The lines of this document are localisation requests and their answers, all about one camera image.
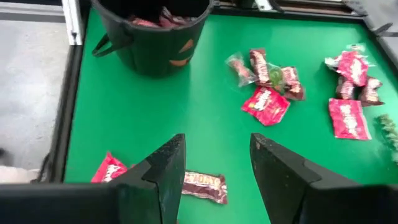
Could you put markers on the candies inside bucket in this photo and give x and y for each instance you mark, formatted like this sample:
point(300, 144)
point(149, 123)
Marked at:
point(175, 18)

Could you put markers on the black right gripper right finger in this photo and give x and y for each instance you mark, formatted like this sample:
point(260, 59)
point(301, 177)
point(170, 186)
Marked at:
point(311, 202)

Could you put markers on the person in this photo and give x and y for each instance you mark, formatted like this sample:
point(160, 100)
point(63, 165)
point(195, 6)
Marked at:
point(18, 175)

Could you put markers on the small potted artificial plant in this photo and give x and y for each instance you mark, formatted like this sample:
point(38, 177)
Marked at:
point(388, 130)

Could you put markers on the green table mat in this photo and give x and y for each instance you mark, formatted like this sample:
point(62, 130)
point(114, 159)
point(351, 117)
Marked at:
point(202, 102)

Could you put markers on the black pumpkin face bucket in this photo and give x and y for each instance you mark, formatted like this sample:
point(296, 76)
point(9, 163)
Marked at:
point(149, 53)

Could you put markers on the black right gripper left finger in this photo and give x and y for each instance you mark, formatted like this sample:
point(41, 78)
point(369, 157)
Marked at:
point(93, 205)

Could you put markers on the white frame corner bracket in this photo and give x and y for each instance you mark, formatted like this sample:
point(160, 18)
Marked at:
point(72, 21)

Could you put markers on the red clear wrapped candy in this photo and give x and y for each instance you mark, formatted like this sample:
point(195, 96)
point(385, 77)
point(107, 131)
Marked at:
point(241, 70)

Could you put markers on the clear wrapped hard candy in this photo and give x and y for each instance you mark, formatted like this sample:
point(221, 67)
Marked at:
point(356, 47)

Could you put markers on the green clear wrapped candy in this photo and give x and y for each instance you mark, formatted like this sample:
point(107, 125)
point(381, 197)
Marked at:
point(276, 77)

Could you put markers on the red Skittles pack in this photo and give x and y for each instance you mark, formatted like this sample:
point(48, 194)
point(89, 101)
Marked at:
point(109, 171)
point(353, 68)
point(349, 119)
point(265, 105)

